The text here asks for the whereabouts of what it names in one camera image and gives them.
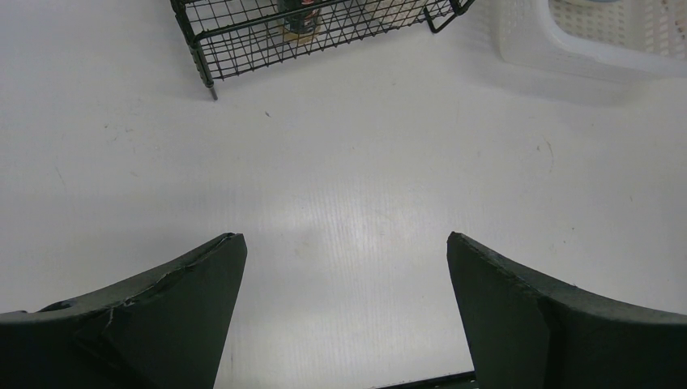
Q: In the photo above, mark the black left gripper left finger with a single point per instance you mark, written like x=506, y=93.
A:
x=163, y=328

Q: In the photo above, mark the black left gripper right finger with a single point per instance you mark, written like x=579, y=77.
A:
x=525, y=329

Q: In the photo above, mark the small dark taped spice jar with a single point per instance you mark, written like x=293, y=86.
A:
x=303, y=22

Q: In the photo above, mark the white plastic perforated basket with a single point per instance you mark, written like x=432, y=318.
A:
x=624, y=42

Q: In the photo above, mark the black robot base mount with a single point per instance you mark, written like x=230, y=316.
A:
x=466, y=380

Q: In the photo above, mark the black wire basket rack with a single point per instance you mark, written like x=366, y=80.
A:
x=230, y=38

